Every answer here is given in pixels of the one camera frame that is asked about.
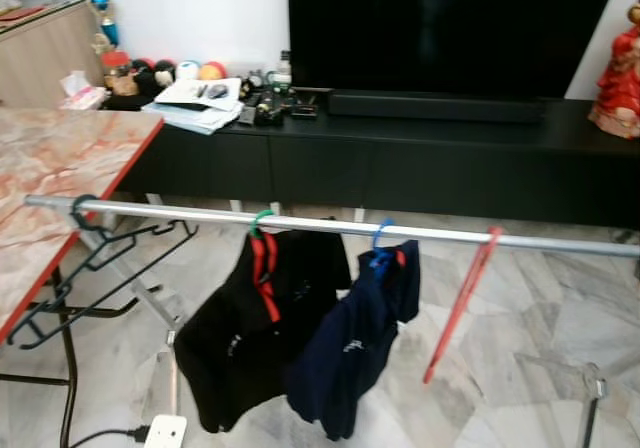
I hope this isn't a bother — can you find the blue plastic hanger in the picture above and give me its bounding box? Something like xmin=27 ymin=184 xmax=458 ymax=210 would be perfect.
xmin=370 ymin=218 xmax=398 ymax=269

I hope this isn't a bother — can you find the navy blue polo shirt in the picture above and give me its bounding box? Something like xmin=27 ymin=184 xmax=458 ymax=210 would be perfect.
xmin=283 ymin=240 xmax=422 ymax=441

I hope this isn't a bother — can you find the red plastic hanger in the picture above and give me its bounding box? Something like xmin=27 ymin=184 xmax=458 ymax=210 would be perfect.
xmin=422 ymin=226 xmax=504 ymax=385

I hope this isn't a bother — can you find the green plastic hanger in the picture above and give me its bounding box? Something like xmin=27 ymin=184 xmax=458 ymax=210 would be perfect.
xmin=248 ymin=209 xmax=276 ymax=239

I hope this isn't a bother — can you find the black plastic hanger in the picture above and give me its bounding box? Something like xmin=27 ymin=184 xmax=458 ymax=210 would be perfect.
xmin=5 ymin=194 xmax=199 ymax=351

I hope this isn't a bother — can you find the red laughing buddha statue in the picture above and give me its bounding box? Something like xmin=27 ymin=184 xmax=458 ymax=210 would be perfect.
xmin=588 ymin=3 xmax=640 ymax=139

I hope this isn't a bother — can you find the black soundbar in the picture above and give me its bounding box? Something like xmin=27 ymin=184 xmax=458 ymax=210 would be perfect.
xmin=328 ymin=90 xmax=546 ymax=124

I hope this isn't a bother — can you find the black television console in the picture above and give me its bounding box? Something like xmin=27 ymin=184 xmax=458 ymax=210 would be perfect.
xmin=105 ymin=93 xmax=640 ymax=231

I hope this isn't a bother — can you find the black flat television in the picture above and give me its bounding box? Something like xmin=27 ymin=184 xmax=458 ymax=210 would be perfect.
xmin=287 ymin=0 xmax=623 ymax=101

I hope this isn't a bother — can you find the black electronic gadget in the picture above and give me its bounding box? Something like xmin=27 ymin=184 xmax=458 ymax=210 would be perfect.
xmin=290 ymin=93 xmax=321 ymax=119
xmin=240 ymin=86 xmax=291 ymax=127

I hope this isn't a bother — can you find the small clear bottle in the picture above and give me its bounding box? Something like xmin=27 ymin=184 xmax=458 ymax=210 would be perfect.
xmin=272 ymin=50 xmax=294 ymax=87

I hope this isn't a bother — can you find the black polo shirt red placket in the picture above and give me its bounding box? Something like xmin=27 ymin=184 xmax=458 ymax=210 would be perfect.
xmin=173 ymin=230 xmax=353 ymax=434

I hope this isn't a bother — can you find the silver metal clothes rack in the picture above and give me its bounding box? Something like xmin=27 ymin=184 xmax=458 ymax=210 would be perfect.
xmin=22 ymin=194 xmax=640 ymax=448

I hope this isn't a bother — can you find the orange yellow ball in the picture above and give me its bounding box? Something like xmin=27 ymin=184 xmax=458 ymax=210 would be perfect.
xmin=198 ymin=61 xmax=228 ymax=82

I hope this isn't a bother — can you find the white paper booklet stack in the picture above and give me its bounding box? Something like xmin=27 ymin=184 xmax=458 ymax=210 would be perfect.
xmin=142 ymin=76 xmax=244 ymax=135

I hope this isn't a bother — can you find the black round plush toy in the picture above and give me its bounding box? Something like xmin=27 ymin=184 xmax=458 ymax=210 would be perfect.
xmin=130 ymin=58 xmax=156 ymax=97
xmin=152 ymin=59 xmax=178 ymax=89

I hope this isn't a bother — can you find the red lidded jar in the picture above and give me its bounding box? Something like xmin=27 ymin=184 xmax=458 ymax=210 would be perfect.
xmin=103 ymin=50 xmax=138 ymax=97

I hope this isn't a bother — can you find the pink tissue packet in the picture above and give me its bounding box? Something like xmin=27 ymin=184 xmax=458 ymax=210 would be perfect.
xmin=58 ymin=70 xmax=109 ymax=111

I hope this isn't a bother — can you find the marble pattern folding table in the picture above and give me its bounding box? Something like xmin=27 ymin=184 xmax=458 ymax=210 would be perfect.
xmin=0 ymin=108 xmax=164 ymax=448

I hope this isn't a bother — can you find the light wooden cabinet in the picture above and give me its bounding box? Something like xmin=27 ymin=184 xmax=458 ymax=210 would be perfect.
xmin=0 ymin=0 xmax=106 ymax=109

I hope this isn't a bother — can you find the black power cable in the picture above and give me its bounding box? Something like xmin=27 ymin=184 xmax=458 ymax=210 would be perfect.
xmin=68 ymin=425 xmax=151 ymax=448

